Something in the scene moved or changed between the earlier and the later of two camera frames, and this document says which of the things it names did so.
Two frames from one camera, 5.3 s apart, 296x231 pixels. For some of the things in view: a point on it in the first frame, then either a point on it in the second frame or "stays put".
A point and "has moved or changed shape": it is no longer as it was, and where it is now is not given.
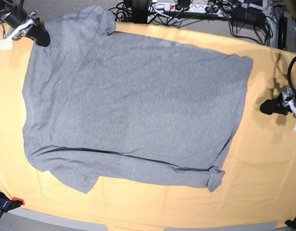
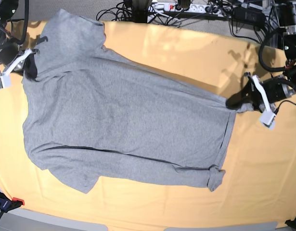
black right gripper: (294, 95) → (275, 87)
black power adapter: (243, 14) stays put
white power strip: (192, 7) stays put
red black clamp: (4, 204) stays put
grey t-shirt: (100, 103) has moved or changed shape
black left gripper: (38, 32) → (29, 66)
